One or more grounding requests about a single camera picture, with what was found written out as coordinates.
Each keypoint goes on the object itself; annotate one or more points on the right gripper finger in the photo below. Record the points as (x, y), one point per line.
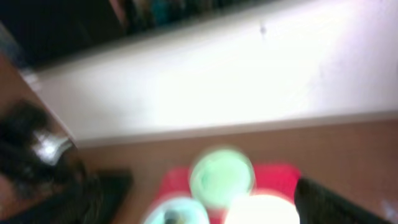
(318, 205)

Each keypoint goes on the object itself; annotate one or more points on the light green plate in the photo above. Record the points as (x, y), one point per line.
(221, 175)

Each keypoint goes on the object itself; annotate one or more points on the light blue plate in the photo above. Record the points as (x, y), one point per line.
(192, 211)

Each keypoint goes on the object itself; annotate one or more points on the green yellow sponge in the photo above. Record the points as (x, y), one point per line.
(173, 217)

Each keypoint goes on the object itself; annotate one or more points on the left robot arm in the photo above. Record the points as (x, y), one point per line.
(32, 156)

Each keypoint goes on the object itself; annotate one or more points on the red plastic tray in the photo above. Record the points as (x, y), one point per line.
(272, 179)

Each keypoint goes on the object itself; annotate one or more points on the black plastic tray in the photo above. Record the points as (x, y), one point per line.
(95, 199)

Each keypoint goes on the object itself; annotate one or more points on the white plate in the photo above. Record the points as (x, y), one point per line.
(262, 209)

